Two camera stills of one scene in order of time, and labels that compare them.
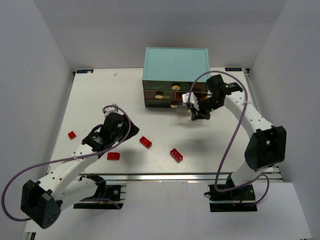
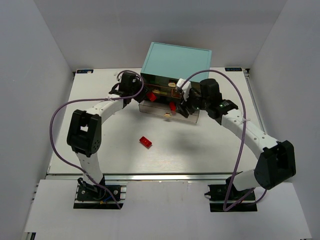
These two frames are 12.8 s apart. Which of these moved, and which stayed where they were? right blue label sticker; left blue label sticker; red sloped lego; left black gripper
Moved: left black gripper; red sloped lego
Stayed: right blue label sticker; left blue label sticker
